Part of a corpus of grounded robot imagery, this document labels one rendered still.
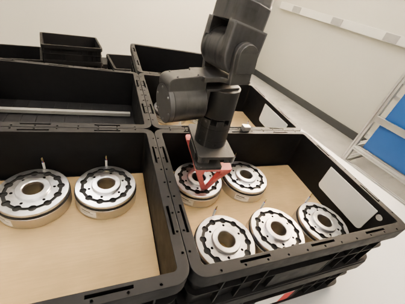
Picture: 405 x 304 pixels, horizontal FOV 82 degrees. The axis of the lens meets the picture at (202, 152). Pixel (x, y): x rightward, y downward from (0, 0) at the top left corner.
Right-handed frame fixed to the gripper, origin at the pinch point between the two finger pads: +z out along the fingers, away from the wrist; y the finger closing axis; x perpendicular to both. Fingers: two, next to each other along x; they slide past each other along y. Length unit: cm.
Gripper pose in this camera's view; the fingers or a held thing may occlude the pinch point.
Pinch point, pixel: (201, 175)
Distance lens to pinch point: 48.1
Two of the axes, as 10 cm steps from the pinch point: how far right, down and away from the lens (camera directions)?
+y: 2.2, 6.3, -7.4
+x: 9.6, 0.0, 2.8
